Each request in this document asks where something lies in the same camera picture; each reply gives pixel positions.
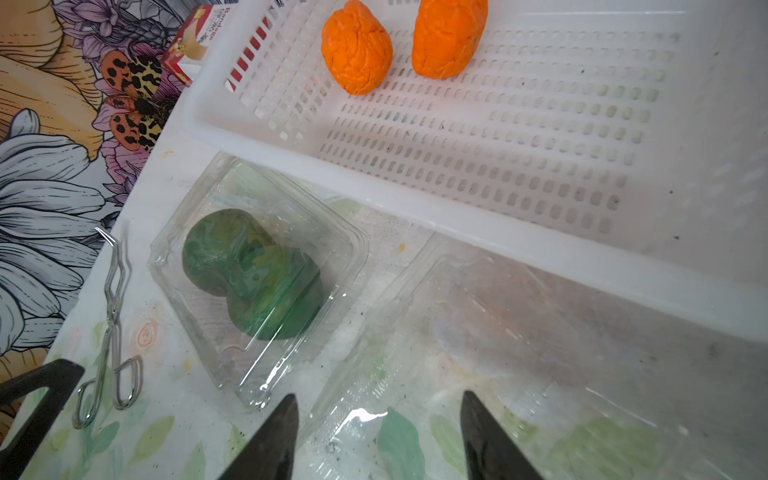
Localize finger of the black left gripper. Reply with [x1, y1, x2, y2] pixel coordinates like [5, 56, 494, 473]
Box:
[1, 359, 85, 479]

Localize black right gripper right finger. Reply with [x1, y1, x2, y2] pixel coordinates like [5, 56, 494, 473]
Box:
[460, 390, 543, 480]

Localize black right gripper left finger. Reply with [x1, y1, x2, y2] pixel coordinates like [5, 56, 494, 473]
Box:
[219, 394, 299, 480]

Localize clear clamshell with green fruit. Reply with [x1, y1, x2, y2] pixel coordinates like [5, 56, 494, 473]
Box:
[148, 153, 369, 410]

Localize orange toy fruit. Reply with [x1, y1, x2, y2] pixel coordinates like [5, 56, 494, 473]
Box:
[321, 0, 393, 96]
[412, 0, 489, 80]

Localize metal tongs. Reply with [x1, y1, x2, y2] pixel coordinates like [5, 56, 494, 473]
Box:
[72, 227, 143, 430]

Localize green toy fruit right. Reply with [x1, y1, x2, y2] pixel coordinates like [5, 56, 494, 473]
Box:
[227, 246, 327, 341]

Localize green toy fruit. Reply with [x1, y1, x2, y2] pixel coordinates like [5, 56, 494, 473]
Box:
[182, 208, 277, 297]
[227, 246, 327, 341]

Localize green toy fruit left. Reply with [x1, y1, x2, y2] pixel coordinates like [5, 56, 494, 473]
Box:
[182, 208, 277, 297]

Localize white perforated plastic basket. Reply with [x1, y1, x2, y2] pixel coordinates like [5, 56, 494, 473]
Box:
[181, 1, 767, 342]

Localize red and white carton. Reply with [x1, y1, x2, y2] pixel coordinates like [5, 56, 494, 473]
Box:
[161, 4, 235, 86]

